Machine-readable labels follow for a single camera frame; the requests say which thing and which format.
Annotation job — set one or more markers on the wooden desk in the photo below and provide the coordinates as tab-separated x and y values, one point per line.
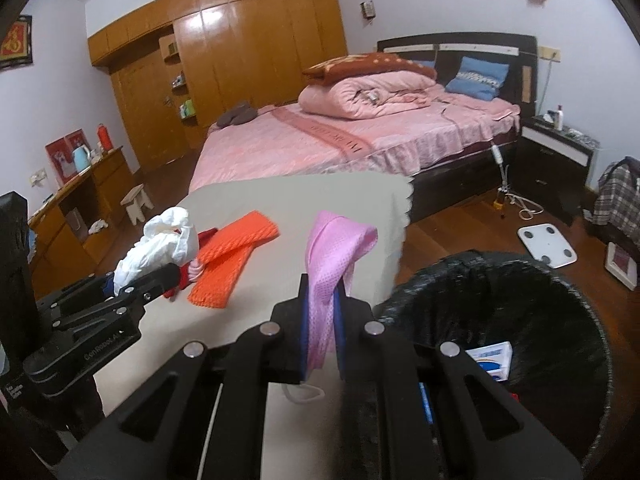
110	170

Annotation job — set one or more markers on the red photo frame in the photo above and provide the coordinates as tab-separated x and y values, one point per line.
57	160

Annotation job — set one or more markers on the wooden stool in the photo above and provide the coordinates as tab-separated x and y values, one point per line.
137	200

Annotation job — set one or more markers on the wooden wardrobe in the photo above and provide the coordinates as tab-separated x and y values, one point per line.
260	45

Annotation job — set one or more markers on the white body scale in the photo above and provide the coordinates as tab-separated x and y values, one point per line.
547	242

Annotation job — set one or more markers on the red wall hanging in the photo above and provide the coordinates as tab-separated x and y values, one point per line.
15	40

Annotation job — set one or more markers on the white plastic bag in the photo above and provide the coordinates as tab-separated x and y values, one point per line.
165	240

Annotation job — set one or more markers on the orange foam net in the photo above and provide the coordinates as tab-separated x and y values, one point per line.
220	275
245	232

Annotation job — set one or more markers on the small wall lamp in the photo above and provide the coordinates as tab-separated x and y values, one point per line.
368	8

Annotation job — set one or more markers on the white bottle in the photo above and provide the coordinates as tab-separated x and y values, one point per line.
559	119

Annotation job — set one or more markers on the red thermos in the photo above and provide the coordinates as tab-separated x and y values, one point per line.
104	137

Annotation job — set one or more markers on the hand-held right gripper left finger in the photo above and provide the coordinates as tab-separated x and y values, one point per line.
287	345

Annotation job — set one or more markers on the dark nightstand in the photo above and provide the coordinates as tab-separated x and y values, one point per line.
545	175

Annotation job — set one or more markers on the pink foam net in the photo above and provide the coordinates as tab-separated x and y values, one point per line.
325	270

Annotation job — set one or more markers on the plain blue pillow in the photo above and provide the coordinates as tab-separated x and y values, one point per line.
425	64

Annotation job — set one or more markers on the pink folded quilt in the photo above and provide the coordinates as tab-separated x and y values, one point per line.
350	95

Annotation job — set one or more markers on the pale pink knotted cloth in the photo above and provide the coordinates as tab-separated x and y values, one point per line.
196	266

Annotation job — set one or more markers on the brown neck pillow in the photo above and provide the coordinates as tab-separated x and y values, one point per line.
240	116

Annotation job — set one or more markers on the dark wooden bed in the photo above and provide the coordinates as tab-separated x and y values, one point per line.
500	45

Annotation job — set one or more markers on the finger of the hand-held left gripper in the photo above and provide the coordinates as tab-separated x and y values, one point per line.
150	282
75	297

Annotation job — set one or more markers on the green bottle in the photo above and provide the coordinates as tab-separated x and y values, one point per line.
187	108

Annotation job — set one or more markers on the blue pillow with patterned band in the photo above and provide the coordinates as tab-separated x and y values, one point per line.
475	85

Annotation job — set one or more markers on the red cloth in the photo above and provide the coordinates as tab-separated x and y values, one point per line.
206	235

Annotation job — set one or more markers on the pink bedsheet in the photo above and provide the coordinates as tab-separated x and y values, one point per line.
300	155

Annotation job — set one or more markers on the light blue kettle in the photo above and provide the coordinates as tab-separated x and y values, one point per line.
81	159

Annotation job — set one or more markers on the yellow bottle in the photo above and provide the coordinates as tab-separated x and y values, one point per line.
497	201

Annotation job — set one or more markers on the white and blue box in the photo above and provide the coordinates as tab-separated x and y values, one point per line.
492	360

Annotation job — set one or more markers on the brown patterned blanket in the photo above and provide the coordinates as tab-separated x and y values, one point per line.
370	62

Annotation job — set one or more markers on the waste bin with black liner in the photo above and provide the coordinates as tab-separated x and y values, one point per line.
550	335

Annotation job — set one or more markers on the white and red square frame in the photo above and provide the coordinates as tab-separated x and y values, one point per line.
622	262

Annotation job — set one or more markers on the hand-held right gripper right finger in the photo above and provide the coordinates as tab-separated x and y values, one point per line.
357	345

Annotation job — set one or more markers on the wall outlet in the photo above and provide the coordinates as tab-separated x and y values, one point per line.
549	52

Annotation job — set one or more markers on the plaid cloth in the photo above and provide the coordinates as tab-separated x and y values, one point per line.
617	195

